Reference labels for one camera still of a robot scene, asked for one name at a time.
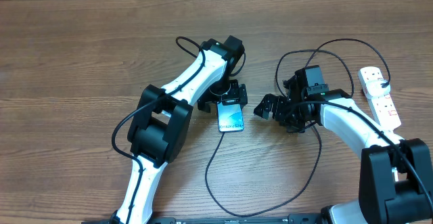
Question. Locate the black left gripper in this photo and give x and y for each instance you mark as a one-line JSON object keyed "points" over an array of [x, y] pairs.
{"points": [[238, 95]]}

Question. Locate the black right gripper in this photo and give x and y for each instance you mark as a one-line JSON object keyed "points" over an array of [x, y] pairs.
{"points": [[280, 104]]}

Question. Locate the blue Galaxy smartphone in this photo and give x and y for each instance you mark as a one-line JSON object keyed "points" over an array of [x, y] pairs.
{"points": [[230, 118]]}

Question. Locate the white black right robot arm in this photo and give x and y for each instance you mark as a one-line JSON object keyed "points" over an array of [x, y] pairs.
{"points": [[395, 183]]}

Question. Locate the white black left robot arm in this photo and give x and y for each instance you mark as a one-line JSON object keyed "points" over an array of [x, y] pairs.
{"points": [[160, 124]]}

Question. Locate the white charger plug adapter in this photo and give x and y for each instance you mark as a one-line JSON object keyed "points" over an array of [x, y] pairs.
{"points": [[377, 88]]}

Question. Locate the white power strip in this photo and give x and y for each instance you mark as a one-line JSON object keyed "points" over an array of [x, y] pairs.
{"points": [[382, 108]]}

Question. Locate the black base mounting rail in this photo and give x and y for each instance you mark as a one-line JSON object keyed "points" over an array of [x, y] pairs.
{"points": [[303, 218]]}

